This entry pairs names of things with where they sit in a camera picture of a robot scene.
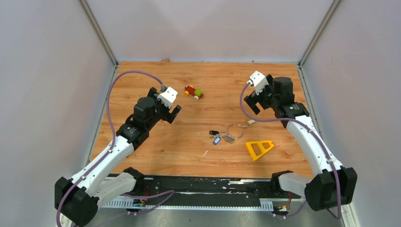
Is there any silver key with yellow tag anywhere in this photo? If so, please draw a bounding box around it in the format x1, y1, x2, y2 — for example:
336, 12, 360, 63
244, 120, 256, 127

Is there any large keyring with keys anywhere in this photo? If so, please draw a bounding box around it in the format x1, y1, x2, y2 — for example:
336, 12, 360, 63
209, 123, 247, 145

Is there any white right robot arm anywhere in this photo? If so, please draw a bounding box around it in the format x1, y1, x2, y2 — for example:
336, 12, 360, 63
240, 71, 357, 219

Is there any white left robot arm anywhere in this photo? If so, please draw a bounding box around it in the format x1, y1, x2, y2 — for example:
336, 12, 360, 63
54, 87, 181, 227

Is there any red lego toy car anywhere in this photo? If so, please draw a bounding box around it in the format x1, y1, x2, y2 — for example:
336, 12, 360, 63
184, 85, 204, 100

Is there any yellow triangle block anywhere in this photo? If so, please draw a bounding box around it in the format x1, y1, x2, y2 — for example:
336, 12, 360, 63
245, 140, 275, 161

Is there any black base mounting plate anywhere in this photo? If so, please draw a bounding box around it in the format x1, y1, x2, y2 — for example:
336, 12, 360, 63
123, 167, 300, 206

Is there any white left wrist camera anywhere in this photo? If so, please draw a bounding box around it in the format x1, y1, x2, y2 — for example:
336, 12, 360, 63
157, 87, 178, 109

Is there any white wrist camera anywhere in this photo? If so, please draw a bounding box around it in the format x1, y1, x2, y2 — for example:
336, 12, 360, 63
157, 87, 178, 109
248, 70, 269, 95

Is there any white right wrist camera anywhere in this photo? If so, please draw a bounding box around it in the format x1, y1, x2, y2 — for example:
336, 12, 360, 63
248, 70, 269, 95

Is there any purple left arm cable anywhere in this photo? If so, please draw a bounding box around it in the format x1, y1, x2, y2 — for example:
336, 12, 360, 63
55, 70, 166, 227

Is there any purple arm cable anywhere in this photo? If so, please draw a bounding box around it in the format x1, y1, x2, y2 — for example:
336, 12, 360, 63
239, 82, 343, 220
55, 70, 166, 227

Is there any white slotted cable duct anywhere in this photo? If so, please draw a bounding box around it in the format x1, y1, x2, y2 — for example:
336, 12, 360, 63
100, 197, 274, 211

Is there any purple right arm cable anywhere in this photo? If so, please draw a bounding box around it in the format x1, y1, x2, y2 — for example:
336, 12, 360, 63
239, 82, 343, 220

